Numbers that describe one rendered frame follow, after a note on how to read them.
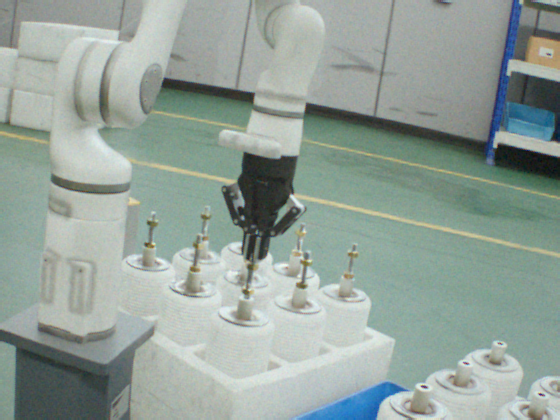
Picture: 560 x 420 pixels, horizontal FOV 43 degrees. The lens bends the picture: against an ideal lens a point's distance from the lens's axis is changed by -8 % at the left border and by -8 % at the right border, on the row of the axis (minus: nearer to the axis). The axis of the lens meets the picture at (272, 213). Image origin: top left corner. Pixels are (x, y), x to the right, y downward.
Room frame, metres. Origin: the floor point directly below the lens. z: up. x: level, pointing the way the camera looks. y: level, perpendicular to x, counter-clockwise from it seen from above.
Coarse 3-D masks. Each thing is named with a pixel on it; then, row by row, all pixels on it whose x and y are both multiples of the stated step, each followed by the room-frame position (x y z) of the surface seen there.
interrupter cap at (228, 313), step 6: (222, 306) 1.06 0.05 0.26; (228, 306) 1.06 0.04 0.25; (234, 306) 1.07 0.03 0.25; (222, 312) 1.04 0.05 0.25; (228, 312) 1.04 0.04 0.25; (234, 312) 1.05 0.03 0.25; (252, 312) 1.06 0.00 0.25; (258, 312) 1.06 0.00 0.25; (222, 318) 1.02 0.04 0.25; (228, 318) 1.02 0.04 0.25; (234, 318) 1.03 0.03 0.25; (252, 318) 1.04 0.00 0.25; (258, 318) 1.04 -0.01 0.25; (264, 318) 1.04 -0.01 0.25; (234, 324) 1.01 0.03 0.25; (240, 324) 1.01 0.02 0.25; (246, 324) 1.01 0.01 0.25; (252, 324) 1.01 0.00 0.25; (258, 324) 1.01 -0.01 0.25; (264, 324) 1.02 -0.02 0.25
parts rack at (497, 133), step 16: (528, 0) 5.82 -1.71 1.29; (544, 0) 5.24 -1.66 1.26; (512, 16) 5.84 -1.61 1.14; (512, 32) 5.28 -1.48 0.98; (512, 48) 5.28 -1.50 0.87; (512, 64) 5.27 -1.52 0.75; (528, 64) 5.25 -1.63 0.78; (496, 96) 5.83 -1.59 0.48; (496, 112) 5.29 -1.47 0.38; (496, 128) 5.29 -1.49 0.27; (496, 144) 5.27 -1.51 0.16; (512, 144) 5.25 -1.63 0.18; (528, 144) 5.22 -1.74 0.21; (544, 144) 5.21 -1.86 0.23
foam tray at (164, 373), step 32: (160, 352) 1.04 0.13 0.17; (192, 352) 1.04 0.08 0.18; (320, 352) 1.15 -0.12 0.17; (352, 352) 1.14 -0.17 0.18; (384, 352) 1.20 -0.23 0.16; (160, 384) 1.04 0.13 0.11; (192, 384) 0.99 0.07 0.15; (224, 384) 0.95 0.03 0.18; (256, 384) 0.97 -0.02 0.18; (288, 384) 1.02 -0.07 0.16; (320, 384) 1.08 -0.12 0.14; (352, 384) 1.15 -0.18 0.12; (160, 416) 1.03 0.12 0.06; (192, 416) 0.99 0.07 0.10; (224, 416) 0.94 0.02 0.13; (256, 416) 0.97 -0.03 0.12; (288, 416) 1.03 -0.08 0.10
